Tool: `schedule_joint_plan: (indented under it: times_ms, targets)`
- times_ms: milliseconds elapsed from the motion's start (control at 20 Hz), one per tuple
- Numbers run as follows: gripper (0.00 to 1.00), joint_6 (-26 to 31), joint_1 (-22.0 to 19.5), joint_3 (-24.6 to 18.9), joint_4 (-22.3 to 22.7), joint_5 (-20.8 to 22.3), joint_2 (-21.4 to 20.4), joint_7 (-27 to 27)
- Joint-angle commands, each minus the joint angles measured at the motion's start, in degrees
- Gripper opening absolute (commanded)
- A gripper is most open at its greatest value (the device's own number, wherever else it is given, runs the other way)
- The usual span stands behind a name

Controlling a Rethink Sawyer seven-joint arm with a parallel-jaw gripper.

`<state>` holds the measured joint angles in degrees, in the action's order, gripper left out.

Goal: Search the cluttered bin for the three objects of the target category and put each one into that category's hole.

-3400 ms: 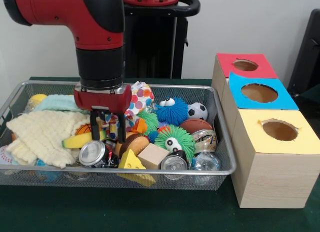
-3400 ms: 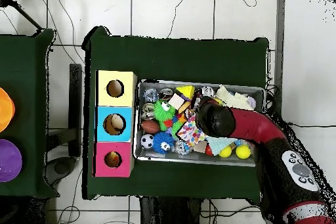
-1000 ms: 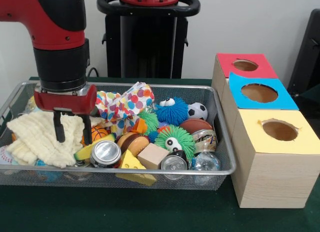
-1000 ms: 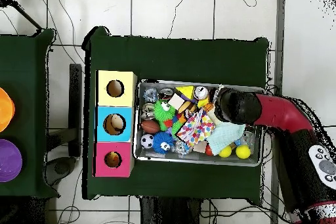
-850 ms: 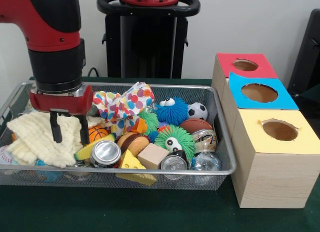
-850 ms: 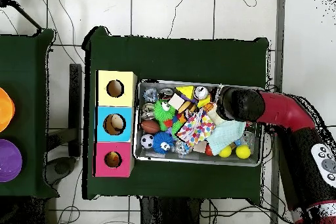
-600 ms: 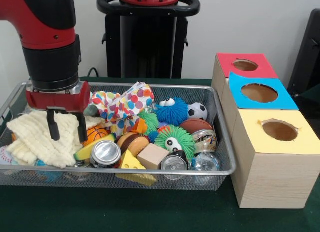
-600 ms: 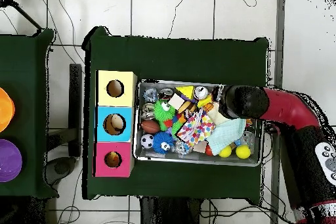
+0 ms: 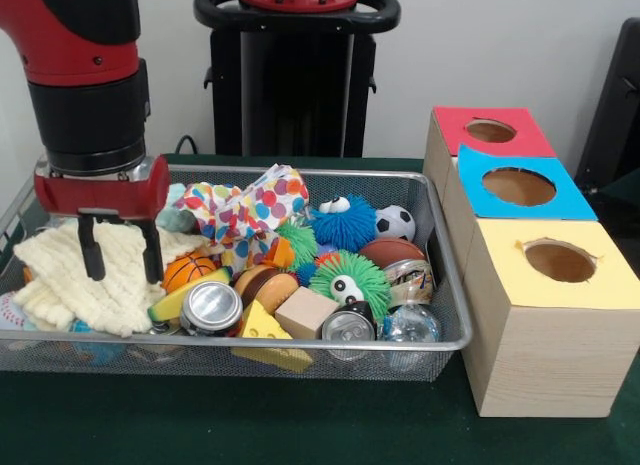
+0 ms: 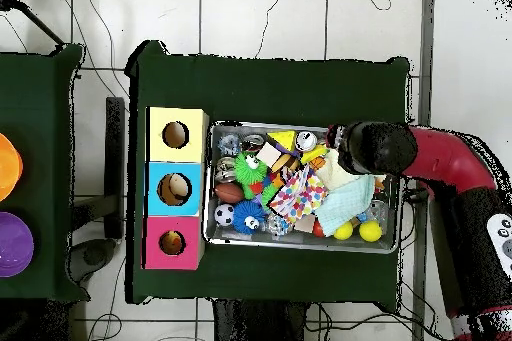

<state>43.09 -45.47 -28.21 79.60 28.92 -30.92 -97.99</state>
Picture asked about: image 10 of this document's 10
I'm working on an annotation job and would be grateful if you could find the green spiky ball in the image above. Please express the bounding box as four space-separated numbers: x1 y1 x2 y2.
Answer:
231 151 269 198

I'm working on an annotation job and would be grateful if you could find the colourful patterned cloth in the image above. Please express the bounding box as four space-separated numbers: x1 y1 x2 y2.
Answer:
270 166 329 222

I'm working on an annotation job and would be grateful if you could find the blue spiky ball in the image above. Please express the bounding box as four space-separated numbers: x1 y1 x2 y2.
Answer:
231 200 267 236

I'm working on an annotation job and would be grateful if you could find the cream yellow waffle cloth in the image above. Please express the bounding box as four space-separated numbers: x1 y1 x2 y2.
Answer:
315 148 361 192

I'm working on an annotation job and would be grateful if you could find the mint green waffle cloth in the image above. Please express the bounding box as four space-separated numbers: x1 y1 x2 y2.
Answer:
314 174 376 237

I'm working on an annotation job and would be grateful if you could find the yellow plush duck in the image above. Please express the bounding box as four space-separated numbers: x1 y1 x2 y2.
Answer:
162 232 185 255

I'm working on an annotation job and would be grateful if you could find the wooden box with three holes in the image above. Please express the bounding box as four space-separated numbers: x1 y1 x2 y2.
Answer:
143 106 211 271

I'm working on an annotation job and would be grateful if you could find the wooden cube block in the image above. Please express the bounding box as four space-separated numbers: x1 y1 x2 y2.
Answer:
255 142 283 168

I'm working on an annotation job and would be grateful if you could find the brown toy football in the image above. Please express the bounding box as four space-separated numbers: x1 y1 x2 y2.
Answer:
214 183 246 205

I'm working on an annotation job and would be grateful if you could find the yellow plastic block toy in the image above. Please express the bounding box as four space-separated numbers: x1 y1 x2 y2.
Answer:
266 130 297 154

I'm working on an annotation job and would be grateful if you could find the small black white soccer ball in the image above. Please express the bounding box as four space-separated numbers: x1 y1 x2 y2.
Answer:
214 204 237 228

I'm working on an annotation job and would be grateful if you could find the silver metal can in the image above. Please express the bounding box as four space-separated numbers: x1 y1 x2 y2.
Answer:
295 130 319 153

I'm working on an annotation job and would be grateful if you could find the dark green table cloth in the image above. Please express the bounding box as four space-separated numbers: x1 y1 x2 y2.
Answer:
126 39 413 305
0 44 85 301

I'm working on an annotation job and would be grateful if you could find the yellow ball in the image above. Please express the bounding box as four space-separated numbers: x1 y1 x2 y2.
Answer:
332 220 355 242
358 220 384 244

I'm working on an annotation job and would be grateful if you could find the orange plate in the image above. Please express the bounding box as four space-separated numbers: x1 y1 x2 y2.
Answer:
0 132 24 202

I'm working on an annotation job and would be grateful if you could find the purple plate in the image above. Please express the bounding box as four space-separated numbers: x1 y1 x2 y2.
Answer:
0 211 35 278

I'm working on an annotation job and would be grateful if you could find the shallow wire mesh bin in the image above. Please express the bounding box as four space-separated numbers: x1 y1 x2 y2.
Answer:
206 120 404 254

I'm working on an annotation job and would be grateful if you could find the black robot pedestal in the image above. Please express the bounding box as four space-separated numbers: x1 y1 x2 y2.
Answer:
211 300 321 341

